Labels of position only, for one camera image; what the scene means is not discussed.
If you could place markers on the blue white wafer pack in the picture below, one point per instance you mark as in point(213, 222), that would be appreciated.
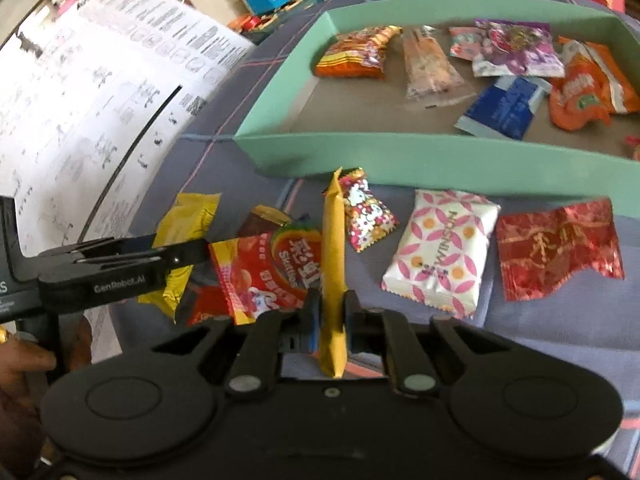
point(506, 109)

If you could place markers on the small pink candy packet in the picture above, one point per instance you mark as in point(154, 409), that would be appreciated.
point(466, 42)

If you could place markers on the green cardboard tray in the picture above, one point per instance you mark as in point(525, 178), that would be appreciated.
point(302, 125)

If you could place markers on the orange striped chips bag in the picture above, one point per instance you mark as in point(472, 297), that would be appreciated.
point(357, 54)

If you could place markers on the white printed paper sheet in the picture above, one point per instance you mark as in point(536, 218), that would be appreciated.
point(91, 104)

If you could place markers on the dark brown candy wrapper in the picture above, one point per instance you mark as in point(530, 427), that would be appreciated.
point(263, 219)

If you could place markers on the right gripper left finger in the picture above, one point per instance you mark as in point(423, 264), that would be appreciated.
point(256, 368)

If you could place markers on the golden long snack bar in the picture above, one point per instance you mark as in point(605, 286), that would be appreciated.
point(333, 338)

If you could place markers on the yellow snack pack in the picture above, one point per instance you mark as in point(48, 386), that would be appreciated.
point(181, 233)

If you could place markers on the orange sauce snack bag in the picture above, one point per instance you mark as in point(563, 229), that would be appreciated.
point(574, 100)

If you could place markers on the red foil snack packet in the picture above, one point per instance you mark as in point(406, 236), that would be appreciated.
point(540, 251)

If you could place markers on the pink patterned white packet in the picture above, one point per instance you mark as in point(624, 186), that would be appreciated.
point(441, 256)

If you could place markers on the blue plaid tablecloth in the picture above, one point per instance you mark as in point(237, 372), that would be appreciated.
point(592, 321)

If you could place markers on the Hello Kitty floral packet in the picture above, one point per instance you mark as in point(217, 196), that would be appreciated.
point(368, 219)

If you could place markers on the purple grape gummy bag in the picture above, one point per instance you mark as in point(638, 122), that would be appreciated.
point(512, 48)

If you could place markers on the person's left hand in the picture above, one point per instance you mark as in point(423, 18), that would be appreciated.
point(22, 437)

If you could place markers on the red Skittles bag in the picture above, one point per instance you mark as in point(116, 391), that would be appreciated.
point(260, 273)

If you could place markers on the orange white snack pack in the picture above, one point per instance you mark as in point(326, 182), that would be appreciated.
point(617, 92)

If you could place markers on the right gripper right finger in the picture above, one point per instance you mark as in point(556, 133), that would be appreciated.
point(389, 335)

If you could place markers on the clear biscuit roll pack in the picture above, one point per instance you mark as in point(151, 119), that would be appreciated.
point(429, 71)

